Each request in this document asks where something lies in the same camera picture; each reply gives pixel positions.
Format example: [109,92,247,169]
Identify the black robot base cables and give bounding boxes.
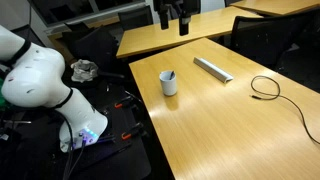
[60,111,88,180]

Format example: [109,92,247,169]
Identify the silver metal rod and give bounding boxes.
[2,119,33,125]

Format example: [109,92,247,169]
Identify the black mesh office chair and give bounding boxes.
[229,6,320,68]

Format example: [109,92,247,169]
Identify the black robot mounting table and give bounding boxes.
[0,79,153,180]

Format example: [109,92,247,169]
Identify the black cable with jack plug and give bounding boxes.
[249,75,320,146]

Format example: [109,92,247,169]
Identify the grey plastic cable duct bar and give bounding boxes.
[193,56,235,84]

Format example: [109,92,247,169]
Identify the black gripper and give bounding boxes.
[153,0,202,37]

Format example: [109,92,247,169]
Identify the black clamp with orange tip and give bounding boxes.
[113,95,143,110]
[120,121,148,141]

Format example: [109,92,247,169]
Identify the crumpled grey cloth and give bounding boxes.
[70,58,100,84]

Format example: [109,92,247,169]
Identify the wooden side table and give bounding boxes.
[229,0,320,17]
[115,5,265,60]

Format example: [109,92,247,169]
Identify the dark window with grey frame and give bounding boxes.
[27,0,148,28]

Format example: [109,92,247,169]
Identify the white mug cup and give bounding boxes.
[158,69,178,97]

